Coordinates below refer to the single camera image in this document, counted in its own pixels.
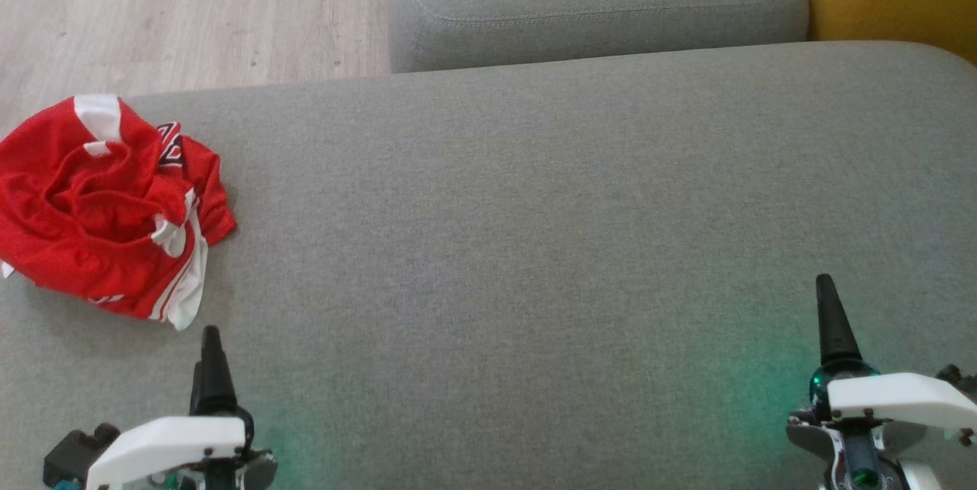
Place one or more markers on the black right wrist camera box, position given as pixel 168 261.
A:
pixel 960 379

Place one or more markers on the red jersey with white trim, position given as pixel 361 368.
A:
pixel 76 200

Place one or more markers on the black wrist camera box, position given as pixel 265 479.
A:
pixel 72 456
pixel 960 379

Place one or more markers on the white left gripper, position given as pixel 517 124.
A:
pixel 168 444

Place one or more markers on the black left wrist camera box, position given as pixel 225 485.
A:
pixel 72 456

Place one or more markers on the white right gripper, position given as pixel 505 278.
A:
pixel 893 398

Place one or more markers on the large grey sofa seat cushion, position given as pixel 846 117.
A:
pixel 534 246

